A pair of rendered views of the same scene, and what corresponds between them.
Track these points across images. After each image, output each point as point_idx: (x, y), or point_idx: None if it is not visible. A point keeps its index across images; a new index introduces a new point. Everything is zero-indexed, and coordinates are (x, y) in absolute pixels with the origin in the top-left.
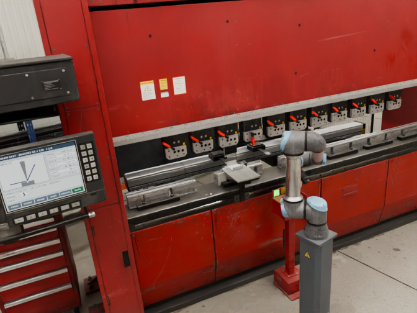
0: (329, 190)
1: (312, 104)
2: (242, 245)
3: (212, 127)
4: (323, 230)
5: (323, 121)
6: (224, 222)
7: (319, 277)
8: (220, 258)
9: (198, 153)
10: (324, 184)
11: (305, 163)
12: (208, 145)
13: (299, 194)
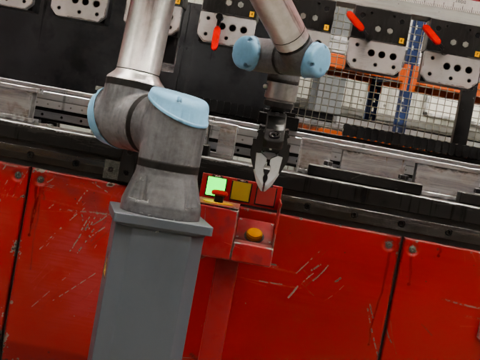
0: (426, 292)
1: (434, 11)
2: (92, 327)
3: (207, 61)
4: (161, 185)
5: (464, 76)
6: (59, 223)
7: (107, 350)
8: (17, 333)
9: (62, 15)
10: (410, 261)
11: (265, 61)
12: (91, 5)
13: (143, 65)
